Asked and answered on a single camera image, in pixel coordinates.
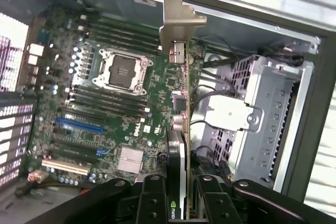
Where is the silver chipset heatsink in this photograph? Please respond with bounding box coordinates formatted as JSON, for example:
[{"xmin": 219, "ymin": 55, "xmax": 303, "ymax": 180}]
[{"xmin": 118, "ymin": 146, "xmax": 144, "ymax": 173}]

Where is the silver perforated disk bay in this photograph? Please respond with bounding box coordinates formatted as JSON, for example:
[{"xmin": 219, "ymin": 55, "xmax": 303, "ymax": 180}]
[{"xmin": 202, "ymin": 54, "xmax": 316, "ymax": 192}]

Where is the long black expansion slot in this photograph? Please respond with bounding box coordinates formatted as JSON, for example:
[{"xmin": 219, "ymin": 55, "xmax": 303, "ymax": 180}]
[
  {"xmin": 51, "ymin": 138, "xmax": 98, "ymax": 155},
  {"xmin": 59, "ymin": 106, "xmax": 106, "ymax": 123},
  {"xmin": 48, "ymin": 149, "xmax": 97, "ymax": 164}
]

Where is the white expansion slot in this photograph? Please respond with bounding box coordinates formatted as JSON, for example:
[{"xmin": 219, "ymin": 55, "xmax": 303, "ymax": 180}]
[{"xmin": 41, "ymin": 158, "xmax": 90, "ymax": 176}]

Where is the black RAM slot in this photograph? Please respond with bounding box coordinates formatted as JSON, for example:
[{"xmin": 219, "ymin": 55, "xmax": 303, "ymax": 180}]
[
  {"xmin": 83, "ymin": 34, "xmax": 161, "ymax": 55},
  {"xmin": 67, "ymin": 100, "xmax": 148, "ymax": 116},
  {"xmin": 69, "ymin": 90, "xmax": 148, "ymax": 106},
  {"xmin": 70, "ymin": 84, "xmax": 148, "ymax": 101},
  {"xmin": 81, "ymin": 15, "xmax": 161, "ymax": 38},
  {"xmin": 78, "ymin": 26, "xmax": 161, "ymax": 49},
  {"xmin": 80, "ymin": 22, "xmax": 161, "ymax": 44},
  {"xmin": 68, "ymin": 94, "xmax": 148, "ymax": 111}
]

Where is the green motherboard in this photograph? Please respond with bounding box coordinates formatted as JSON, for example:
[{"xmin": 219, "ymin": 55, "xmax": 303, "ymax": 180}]
[{"xmin": 15, "ymin": 6, "xmax": 208, "ymax": 183}]

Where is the blue expansion slot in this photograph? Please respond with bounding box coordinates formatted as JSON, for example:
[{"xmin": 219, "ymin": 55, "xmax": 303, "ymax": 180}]
[{"xmin": 54, "ymin": 117, "xmax": 105, "ymax": 135}]

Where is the short black expansion slot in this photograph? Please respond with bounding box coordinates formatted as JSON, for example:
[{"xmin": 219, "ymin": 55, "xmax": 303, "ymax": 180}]
[{"xmin": 52, "ymin": 126, "xmax": 72, "ymax": 137}]

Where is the white power connector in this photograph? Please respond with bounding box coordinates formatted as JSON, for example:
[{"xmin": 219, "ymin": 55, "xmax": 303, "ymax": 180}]
[{"xmin": 27, "ymin": 170, "xmax": 49, "ymax": 183}]

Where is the silver CPU socket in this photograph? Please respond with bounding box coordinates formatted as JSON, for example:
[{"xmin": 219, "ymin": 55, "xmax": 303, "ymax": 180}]
[{"xmin": 91, "ymin": 48, "xmax": 154, "ymax": 96}]

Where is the tall silver port block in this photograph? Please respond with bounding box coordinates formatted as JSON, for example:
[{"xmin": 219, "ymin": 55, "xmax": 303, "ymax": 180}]
[{"xmin": 27, "ymin": 44, "xmax": 45, "ymax": 55}]

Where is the teal serial port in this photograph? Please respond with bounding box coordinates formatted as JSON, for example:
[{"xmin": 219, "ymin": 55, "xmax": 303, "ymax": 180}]
[{"xmin": 36, "ymin": 30, "xmax": 51, "ymax": 44}]

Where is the black open PC case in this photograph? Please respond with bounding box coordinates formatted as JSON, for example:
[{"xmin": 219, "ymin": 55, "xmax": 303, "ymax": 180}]
[{"xmin": 0, "ymin": 0, "xmax": 336, "ymax": 209}]

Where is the black braided cable bundle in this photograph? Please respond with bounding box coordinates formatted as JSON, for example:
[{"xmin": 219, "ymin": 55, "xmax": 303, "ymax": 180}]
[{"xmin": 14, "ymin": 176, "xmax": 56, "ymax": 198}]

